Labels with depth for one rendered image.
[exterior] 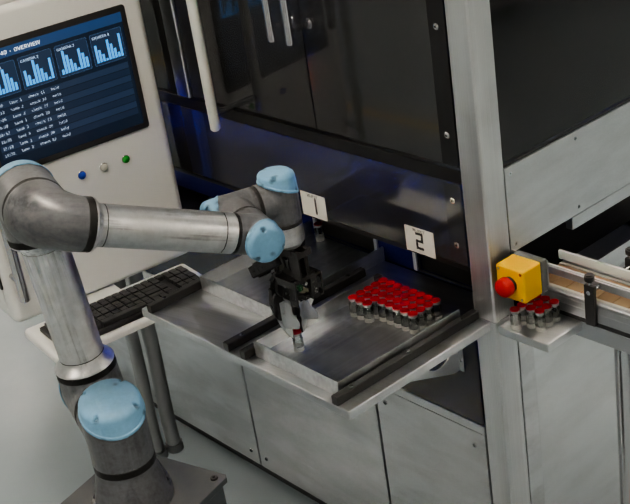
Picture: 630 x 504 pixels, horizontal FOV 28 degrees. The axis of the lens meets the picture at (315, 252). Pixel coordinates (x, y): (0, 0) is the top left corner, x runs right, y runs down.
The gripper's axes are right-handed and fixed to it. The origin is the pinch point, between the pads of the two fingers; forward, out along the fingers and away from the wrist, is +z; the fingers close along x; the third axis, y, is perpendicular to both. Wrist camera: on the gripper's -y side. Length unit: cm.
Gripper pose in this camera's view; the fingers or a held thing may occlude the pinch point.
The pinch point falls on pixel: (294, 328)
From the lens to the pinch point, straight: 256.8
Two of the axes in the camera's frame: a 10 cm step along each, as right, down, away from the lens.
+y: 6.6, 2.5, -7.1
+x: 7.4, -3.8, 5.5
